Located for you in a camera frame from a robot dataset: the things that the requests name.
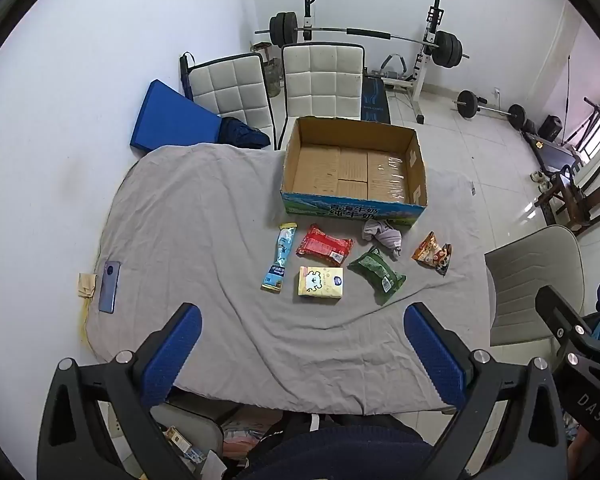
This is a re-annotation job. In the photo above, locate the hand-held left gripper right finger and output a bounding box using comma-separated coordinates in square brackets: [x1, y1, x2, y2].
[403, 302, 567, 480]

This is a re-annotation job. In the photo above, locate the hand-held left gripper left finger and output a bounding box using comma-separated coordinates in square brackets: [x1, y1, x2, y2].
[37, 302, 203, 480]

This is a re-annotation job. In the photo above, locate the green tissue packet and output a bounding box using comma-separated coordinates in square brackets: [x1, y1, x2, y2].
[347, 247, 407, 307]

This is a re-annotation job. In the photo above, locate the orange snack packet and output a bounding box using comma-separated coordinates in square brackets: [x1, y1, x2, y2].
[411, 231, 452, 276]

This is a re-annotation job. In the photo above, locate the grey pink cloth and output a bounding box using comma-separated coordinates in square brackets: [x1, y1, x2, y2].
[361, 219, 403, 261]

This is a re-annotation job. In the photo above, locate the yellow tissue packet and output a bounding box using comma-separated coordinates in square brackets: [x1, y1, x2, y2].
[296, 266, 344, 304]

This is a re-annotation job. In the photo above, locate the long blue snack packet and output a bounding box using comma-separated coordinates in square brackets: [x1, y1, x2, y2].
[260, 223, 300, 293]

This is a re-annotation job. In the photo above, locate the red tissue packet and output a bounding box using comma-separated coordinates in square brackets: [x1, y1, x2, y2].
[295, 225, 355, 267]

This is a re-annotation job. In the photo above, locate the cardboard box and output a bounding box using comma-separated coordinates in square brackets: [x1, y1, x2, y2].
[279, 116, 428, 226]

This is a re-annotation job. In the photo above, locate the beige office chair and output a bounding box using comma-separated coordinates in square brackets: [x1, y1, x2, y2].
[484, 225, 600, 348]

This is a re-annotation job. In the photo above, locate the blue smartphone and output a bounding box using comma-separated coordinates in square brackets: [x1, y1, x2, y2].
[99, 260, 122, 314]

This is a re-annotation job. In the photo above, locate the dark wooden chair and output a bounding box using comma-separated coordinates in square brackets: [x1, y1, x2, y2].
[534, 157, 600, 236]

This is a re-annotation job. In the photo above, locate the yellow cloth piece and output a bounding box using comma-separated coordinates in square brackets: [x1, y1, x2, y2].
[77, 272, 101, 301]

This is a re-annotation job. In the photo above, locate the person's dark clothed lap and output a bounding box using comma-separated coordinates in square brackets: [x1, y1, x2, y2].
[240, 412, 436, 480]

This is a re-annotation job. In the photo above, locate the grey bed sheet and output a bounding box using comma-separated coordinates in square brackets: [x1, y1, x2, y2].
[82, 144, 496, 416]

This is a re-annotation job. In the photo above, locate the black treadmill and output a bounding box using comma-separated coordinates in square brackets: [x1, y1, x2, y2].
[522, 130, 588, 171]

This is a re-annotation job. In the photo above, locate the black speaker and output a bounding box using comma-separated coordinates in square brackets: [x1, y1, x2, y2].
[537, 115, 563, 142]

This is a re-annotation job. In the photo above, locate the dark blue jacket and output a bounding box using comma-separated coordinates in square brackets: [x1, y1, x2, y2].
[219, 117, 272, 150]

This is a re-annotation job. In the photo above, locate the short barbell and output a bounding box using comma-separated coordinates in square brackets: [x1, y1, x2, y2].
[454, 90, 527, 131]

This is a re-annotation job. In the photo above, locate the blue foam mat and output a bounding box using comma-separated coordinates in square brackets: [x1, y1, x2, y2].
[129, 79, 226, 153]

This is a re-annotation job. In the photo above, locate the black blue bench pad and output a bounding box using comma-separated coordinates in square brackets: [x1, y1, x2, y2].
[361, 75, 392, 125]

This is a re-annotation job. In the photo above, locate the white padded chair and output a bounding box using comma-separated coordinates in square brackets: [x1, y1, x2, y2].
[187, 52, 277, 148]
[278, 42, 367, 151]

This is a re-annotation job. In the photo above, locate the white weight bench rack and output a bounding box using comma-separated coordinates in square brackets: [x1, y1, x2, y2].
[300, 0, 443, 126]

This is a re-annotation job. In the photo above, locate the black folded umbrella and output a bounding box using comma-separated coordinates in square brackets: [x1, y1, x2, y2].
[180, 52, 196, 101]

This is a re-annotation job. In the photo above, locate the grey exercise device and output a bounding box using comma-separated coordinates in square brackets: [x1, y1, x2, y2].
[380, 54, 411, 81]

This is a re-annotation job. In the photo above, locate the clear water jug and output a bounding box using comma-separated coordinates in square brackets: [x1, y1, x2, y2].
[265, 57, 283, 97]

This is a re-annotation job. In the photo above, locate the long barbell with black plates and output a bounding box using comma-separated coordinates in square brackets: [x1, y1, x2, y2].
[254, 11, 471, 68]

